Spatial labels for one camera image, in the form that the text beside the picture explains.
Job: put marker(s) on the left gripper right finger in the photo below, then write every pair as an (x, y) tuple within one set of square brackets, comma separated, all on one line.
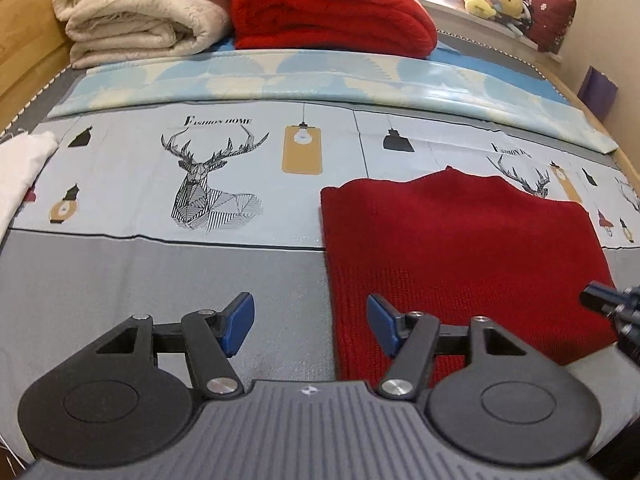
[(484, 390)]

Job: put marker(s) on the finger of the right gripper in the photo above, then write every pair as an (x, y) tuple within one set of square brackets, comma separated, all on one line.
[(621, 307)]

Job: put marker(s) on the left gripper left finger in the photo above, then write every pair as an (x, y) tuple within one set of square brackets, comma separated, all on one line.
[(135, 390)]

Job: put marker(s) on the dark red knit sweater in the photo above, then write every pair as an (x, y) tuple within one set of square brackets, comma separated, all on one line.
[(456, 246)]

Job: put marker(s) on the grey printed bed sheet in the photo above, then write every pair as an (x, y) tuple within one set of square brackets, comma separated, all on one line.
[(167, 208)]

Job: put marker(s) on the purple box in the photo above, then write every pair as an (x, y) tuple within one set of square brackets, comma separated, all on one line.
[(598, 93)]

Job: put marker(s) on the white cloth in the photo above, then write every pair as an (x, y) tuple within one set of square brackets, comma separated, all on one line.
[(22, 159)]

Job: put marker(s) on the dark red cushion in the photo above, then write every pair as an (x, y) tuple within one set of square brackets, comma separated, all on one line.
[(549, 23)]

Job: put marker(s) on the cream folded blanket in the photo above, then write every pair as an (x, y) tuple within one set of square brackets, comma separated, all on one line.
[(112, 31)]

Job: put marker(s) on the bright red folded blanket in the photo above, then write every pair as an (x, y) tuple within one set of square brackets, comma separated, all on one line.
[(394, 27)]

